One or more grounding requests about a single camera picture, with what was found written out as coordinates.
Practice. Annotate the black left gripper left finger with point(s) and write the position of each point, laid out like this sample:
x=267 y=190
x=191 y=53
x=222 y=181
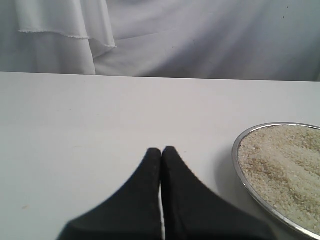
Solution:
x=131 y=213

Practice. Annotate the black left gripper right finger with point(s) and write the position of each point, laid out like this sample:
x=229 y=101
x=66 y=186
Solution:
x=193 y=212

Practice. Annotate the steel plate of rice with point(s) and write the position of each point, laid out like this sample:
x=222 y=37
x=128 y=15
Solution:
x=279 y=165

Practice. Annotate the white backdrop curtain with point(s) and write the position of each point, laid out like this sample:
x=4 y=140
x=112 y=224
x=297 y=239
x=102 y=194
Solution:
x=205 y=39

